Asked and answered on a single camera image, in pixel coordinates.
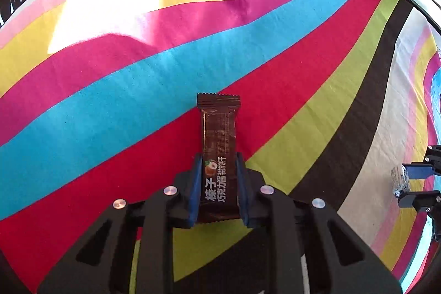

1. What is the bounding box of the small silver packet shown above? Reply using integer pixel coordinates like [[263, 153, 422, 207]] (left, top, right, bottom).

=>
[[390, 164, 410, 198]]

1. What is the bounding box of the brown hazelnut chocolate bar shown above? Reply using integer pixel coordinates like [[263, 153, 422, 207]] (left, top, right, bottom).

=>
[[197, 93, 241, 223]]

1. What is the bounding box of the striped colourful tablecloth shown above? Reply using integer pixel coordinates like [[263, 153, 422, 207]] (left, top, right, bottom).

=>
[[1, 0, 440, 293]]

